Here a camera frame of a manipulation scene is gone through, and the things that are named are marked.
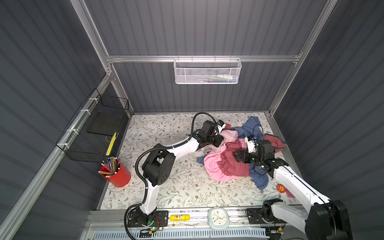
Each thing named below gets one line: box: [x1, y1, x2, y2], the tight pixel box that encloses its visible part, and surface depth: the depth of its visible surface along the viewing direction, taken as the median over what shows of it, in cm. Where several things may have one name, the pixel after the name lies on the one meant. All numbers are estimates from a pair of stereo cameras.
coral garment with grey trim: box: [263, 133, 287, 154], surface depth 99 cm
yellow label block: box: [169, 214, 191, 221], surface depth 74 cm
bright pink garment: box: [203, 142, 241, 182], surface depth 88 cm
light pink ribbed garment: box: [205, 129, 239, 156], surface depth 90 cm
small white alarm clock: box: [207, 206, 230, 230], surface depth 72 cm
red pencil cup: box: [100, 160, 132, 188], surface depth 80 cm
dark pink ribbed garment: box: [217, 123, 250, 177], surface depth 86 cm
